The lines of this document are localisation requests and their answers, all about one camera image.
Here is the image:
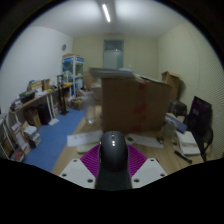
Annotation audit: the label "wooden wall desk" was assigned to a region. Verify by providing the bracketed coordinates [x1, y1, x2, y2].
[9, 83, 73, 125]

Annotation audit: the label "white booklet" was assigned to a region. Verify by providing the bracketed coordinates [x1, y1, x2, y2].
[174, 130, 201, 156]

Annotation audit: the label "white paper sheet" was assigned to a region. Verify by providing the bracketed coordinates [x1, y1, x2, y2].
[66, 130, 104, 148]

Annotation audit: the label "stacked brown cardboard boxes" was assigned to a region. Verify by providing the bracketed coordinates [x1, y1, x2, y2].
[83, 71, 103, 93]

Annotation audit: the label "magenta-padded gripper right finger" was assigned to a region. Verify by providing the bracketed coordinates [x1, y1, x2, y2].
[126, 144, 168, 189]

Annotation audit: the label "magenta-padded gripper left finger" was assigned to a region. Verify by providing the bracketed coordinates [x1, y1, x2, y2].
[58, 143, 101, 190]

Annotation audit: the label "stack of books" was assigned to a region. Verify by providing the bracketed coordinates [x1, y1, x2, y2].
[21, 124, 43, 149]

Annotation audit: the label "black floor stand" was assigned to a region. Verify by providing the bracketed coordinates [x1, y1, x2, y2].
[57, 74, 70, 116]

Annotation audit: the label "black chair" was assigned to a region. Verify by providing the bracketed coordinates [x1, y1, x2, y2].
[186, 96, 214, 162]

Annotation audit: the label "large brown cardboard box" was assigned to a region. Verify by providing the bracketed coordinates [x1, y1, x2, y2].
[100, 76, 173, 134]

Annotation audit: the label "narrow white paper strip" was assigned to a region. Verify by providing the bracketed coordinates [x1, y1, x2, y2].
[133, 133, 164, 149]

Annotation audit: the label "black computer mouse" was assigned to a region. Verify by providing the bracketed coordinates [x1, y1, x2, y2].
[94, 130, 133, 192]

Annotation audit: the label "ceiling tube light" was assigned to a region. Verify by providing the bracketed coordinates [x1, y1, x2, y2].
[101, 3, 112, 24]

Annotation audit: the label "tall open cardboard box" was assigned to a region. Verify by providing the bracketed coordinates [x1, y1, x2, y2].
[161, 70, 183, 101]

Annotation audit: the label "blue and white shelf unit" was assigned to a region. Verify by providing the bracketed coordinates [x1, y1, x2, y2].
[61, 54, 85, 98]

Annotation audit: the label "black computer tower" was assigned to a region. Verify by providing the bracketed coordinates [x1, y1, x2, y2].
[37, 104, 53, 126]

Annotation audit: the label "black pen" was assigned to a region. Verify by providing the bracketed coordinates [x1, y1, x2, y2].
[173, 149, 193, 164]

